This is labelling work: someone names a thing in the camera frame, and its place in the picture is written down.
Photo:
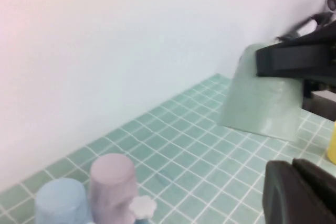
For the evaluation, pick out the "light pink plastic cup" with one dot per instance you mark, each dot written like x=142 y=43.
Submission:
x=113 y=182

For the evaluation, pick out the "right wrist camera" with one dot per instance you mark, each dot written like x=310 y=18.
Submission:
x=329 y=1

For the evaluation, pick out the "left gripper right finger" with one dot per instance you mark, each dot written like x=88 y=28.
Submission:
x=325 y=195

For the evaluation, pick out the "blue cup stand, flower caps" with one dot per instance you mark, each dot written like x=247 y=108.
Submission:
x=143 y=205

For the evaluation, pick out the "light green plastic cup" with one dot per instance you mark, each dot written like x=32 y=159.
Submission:
x=257 y=108

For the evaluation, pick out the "yellow plastic cup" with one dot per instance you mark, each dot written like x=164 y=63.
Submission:
x=332 y=142

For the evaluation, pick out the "light blue plastic cup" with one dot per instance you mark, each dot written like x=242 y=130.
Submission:
x=60 y=203

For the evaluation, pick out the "green white grid tablecloth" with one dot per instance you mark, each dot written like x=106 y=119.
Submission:
x=183 y=142

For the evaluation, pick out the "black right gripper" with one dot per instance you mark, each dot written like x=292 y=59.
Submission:
x=331 y=66

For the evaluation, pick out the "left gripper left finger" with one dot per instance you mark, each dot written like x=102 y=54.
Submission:
x=283 y=197

